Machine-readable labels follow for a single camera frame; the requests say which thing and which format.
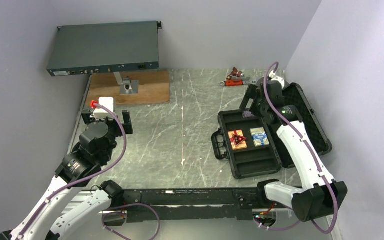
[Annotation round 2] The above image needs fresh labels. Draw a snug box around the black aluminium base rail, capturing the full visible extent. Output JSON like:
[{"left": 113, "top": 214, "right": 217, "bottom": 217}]
[{"left": 41, "top": 188, "right": 334, "bottom": 228}]

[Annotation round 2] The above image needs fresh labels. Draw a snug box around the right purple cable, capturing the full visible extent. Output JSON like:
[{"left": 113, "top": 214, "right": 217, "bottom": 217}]
[{"left": 253, "top": 61, "right": 340, "bottom": 235}]

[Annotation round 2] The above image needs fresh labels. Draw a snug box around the blue playing card box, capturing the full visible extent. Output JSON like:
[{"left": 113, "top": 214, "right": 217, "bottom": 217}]
[{"left": 249, "top": 127, "right": 270, "bottom": 147}]

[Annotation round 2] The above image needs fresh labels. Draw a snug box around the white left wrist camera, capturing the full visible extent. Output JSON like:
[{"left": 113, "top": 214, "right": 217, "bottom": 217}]
[{"left": 90, "top": 97, "right": 115, "bottom": 120}]

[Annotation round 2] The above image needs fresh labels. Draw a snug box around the grey filament spool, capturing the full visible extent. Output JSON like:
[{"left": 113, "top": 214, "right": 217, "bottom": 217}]
[{"left": 255, "top": 77, "right": 288, "bottom": 94}]

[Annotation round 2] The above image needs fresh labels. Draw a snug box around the grey metal stand bracket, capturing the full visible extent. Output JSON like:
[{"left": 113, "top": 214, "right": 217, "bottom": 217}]
[{"left": 113, "top": 72, "right": 139, "bottom": 95}]

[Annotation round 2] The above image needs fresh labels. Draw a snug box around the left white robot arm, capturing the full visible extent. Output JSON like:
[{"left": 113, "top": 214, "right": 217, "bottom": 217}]
[{"left": 0, "top": 107, "right": 133, "bottom": 240}]

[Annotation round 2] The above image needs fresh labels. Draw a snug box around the red triangular dealer button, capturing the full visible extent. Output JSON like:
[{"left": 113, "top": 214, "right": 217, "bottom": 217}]
[{"left": 231, "top": 133, "right": 247, "bottom": 146}]

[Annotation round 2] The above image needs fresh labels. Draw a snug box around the purple poker chip stack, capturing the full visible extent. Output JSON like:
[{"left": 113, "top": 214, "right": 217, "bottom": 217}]
[{"left": 242, "top": 111, "right": 256, "bottom": 119}]

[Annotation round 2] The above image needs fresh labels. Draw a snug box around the wooden base board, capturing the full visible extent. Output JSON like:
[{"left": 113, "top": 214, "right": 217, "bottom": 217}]
[{"left": 86, "top": 70, "right": 170, "bottom": 105}]

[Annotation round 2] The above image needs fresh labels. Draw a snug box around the brown hose nozzle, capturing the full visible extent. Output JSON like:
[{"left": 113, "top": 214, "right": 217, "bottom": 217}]
[{"left": 226, "top": 67, "right": 245, "bottom": 80}]

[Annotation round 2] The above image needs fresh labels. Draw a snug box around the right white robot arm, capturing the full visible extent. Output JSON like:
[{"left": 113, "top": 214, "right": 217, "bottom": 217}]
[{"left": 239, "top": 80, "right": 348, "bottom": 222}]

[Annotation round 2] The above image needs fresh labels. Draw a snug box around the black poker set case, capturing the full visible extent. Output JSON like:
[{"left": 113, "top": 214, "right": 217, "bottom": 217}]
[{"left": 211, "top": 83, "right": 333, "bottom": 179}]

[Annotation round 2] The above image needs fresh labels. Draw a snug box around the dark green rack device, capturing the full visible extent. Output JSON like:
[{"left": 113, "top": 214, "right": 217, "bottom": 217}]
[{"left": 46, "top": 20, "right": 163, "bottom": 77}]

